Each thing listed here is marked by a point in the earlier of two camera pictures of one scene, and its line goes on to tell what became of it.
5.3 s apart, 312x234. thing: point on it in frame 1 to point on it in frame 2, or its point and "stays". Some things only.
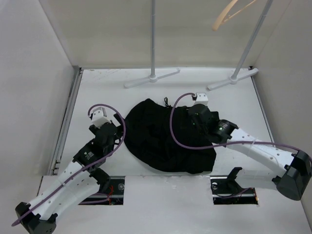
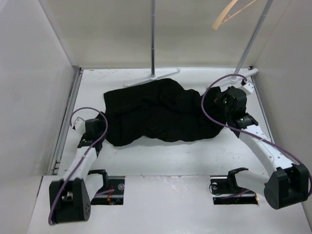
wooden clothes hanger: [224, 16] stays
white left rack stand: [153, 78] stays
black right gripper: [189, 115] to [220, 95]
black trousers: [148, 137] to [162, 109]
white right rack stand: [234, 79] stays
